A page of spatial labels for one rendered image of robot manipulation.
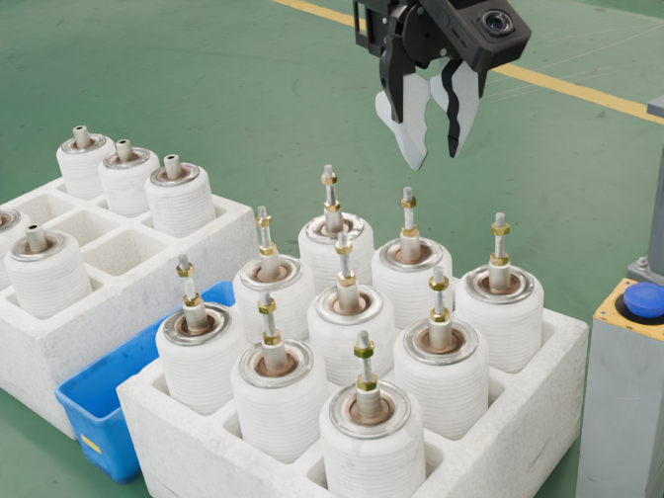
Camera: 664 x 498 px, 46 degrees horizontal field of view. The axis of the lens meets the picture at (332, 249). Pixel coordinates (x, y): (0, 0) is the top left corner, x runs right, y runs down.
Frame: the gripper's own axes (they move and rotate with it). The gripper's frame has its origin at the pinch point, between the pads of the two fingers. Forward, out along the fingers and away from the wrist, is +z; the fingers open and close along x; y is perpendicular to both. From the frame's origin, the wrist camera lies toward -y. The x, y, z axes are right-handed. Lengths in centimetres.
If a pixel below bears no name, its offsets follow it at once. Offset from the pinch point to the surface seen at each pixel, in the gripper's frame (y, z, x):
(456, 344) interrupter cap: -0.8, 21.2, -1.0
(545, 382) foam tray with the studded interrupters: -3.4, 29.2, -10.6
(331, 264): 23.0, 23.5, 1.0
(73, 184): 75, 26, 23
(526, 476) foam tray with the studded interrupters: -4.8, 40.4, -7.3
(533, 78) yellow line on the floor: 103, 47, -99
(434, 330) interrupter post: 0.1, 19.1, 1.1
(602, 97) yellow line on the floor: 82, 46, -103
